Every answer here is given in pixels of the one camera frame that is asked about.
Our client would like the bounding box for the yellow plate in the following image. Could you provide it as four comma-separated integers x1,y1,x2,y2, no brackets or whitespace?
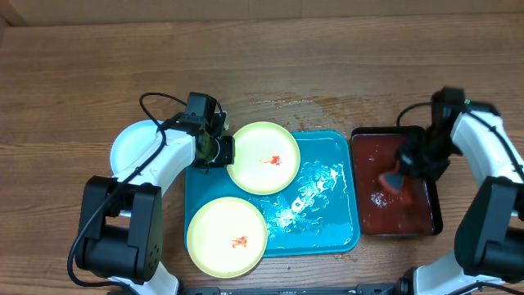
186,197,269,279
227,121,300,196

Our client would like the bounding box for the white plate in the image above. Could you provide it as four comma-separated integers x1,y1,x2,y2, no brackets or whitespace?
110,120,157,174

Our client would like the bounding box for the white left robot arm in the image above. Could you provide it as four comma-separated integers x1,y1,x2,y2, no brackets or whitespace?
66,112,233,294

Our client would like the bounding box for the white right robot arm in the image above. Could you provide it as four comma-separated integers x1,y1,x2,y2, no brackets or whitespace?
391,98,523,294

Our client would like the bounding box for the black tray with red water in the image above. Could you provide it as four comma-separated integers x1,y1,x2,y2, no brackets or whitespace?
350,125,443,238

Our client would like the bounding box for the blue plastic tray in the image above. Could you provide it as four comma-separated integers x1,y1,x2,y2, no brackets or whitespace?
184,130,360,257

